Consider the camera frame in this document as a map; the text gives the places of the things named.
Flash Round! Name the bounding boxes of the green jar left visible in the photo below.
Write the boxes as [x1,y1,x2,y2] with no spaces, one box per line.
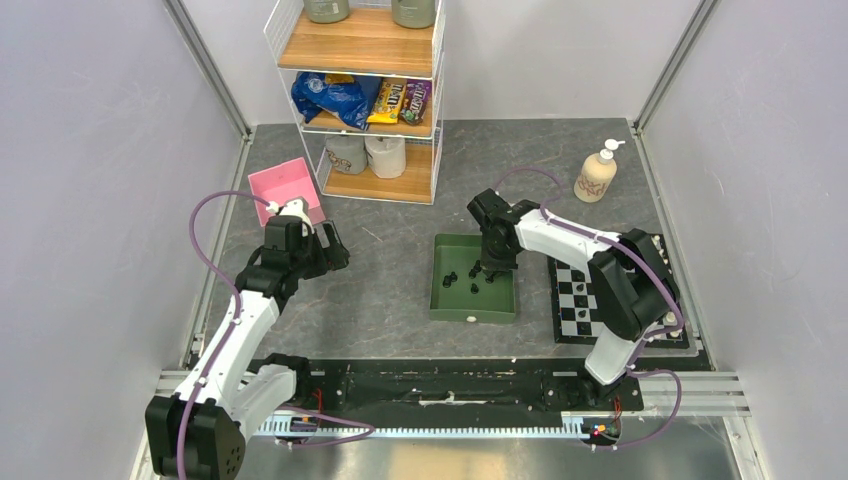
[303,0,350,24]

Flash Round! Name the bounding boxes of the grey patterned mug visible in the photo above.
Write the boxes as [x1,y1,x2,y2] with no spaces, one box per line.
[325,135,368,175]

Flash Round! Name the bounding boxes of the pink plastic box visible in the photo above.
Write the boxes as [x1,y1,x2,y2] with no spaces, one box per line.
[248,157,326,224]

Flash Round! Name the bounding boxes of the black and white chessboard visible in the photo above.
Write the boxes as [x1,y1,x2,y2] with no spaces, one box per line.
[547,257,690,349]

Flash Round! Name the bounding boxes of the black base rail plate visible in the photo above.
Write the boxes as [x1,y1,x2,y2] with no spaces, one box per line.
[247,354,648,427]

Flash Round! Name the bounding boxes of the blue snack bag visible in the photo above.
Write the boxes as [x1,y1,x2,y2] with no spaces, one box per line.
[291,71,382,130]

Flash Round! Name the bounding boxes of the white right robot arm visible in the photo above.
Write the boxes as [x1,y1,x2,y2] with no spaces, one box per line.
[467,189,686,409]

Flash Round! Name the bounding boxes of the white chess pieces row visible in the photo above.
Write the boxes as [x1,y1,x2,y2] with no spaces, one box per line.
[650,233,686,348]

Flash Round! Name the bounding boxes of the cream soap pump bottle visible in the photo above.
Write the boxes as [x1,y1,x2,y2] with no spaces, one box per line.
[573,139,625,203]

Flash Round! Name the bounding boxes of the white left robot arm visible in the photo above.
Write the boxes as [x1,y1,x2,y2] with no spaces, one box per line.
[145,215,350,479]

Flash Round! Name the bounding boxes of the green plastic tray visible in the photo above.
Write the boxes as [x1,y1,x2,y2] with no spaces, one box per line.
[429,233,517,324]

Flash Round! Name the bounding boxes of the yellow candy bag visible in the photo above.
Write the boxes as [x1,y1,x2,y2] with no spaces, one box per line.
[367,78,407,124]

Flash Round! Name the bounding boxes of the white wire wooden shelf rack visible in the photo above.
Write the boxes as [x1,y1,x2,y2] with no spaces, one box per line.
[263,1,446,204]

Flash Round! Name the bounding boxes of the green jar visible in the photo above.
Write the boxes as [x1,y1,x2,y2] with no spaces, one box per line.
[391,0,436,29]
[303,0,350,24]

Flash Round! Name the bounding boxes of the white toilet paper roll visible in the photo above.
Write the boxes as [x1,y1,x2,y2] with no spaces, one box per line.
[365,137,406,179]

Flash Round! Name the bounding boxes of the brown candy bag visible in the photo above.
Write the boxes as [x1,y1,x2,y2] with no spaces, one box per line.
[399,79,432,125]

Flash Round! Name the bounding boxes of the green jar right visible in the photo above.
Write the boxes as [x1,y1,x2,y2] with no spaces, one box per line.
[391,0,436,29]

